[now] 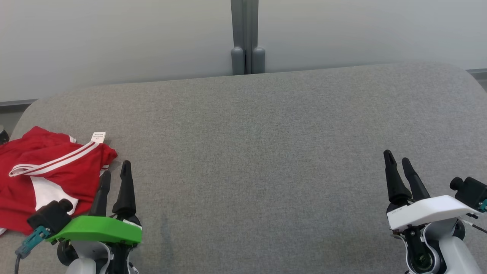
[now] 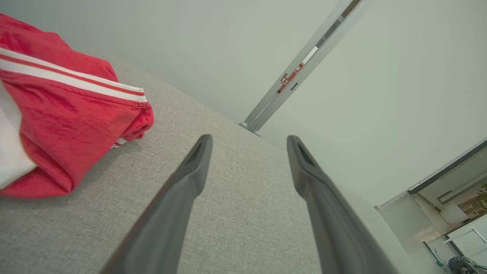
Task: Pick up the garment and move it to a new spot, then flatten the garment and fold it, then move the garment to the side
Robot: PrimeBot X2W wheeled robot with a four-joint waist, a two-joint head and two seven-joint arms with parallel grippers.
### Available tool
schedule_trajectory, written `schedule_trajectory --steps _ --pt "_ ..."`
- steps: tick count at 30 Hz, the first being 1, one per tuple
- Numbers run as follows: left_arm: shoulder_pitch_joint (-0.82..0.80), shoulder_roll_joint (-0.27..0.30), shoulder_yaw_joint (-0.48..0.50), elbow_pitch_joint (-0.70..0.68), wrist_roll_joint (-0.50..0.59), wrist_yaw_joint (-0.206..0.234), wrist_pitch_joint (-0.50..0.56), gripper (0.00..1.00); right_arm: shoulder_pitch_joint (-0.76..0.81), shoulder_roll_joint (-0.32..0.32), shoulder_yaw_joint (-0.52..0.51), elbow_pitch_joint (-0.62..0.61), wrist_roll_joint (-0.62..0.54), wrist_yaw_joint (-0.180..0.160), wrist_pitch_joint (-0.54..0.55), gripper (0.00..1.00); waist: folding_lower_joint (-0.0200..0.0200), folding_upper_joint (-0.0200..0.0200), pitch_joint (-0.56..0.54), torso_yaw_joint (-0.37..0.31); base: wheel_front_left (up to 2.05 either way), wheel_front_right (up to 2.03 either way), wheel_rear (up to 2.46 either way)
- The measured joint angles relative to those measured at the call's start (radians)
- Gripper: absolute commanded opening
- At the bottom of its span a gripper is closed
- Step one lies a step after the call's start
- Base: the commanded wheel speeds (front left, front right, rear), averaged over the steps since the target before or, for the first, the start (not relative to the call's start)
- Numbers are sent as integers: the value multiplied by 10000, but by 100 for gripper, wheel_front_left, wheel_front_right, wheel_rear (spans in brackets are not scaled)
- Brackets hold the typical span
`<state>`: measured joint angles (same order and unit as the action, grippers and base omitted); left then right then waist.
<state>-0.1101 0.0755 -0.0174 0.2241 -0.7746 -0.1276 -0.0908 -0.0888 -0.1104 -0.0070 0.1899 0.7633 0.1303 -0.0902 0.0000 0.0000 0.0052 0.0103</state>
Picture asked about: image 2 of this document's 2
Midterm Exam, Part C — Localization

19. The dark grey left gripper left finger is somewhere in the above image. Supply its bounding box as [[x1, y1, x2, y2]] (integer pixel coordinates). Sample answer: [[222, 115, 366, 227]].
[[100, 134, 213, 274]]

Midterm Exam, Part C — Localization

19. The grey metal partition post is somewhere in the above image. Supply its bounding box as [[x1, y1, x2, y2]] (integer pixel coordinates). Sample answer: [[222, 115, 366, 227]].
[[239, 0, 366, 137]]

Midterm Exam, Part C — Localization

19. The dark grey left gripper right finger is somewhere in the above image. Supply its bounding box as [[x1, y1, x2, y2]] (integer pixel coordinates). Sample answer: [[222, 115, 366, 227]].
[[287, 135, 400, 274]]

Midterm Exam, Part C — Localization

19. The red jersey with white sleeves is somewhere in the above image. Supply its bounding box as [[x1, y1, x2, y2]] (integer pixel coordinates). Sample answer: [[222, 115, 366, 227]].
[[0, 13, 154, 198]]

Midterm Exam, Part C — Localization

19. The white table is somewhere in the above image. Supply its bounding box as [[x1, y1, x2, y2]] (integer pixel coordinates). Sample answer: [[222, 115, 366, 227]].
[[442, 215, 487, 264]]

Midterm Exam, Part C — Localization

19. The grey fabric sofa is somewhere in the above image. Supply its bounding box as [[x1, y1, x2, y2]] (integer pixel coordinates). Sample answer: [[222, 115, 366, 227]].
[[0, 42, 419, 274]]

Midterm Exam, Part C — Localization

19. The green potted plant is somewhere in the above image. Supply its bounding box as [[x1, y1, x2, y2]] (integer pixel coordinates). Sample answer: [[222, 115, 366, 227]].
[[462, 184, 487, 218]]

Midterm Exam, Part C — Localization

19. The white lamp shade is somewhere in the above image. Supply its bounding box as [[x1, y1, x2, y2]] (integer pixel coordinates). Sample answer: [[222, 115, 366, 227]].
[[439, 202, 470, 226]]

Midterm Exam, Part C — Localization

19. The grey wheeled device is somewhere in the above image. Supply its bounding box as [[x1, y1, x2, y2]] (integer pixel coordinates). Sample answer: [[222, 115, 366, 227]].
[[448, 256, 487, 274]]

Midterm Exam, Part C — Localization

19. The dark framed glass door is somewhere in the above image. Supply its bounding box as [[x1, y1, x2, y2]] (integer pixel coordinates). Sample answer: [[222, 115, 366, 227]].
[[408, 138, 487, 195]]

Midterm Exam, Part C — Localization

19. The green handled tool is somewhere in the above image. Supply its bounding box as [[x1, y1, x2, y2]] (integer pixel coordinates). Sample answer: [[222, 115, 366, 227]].
[[423, 241, 446, 268]]

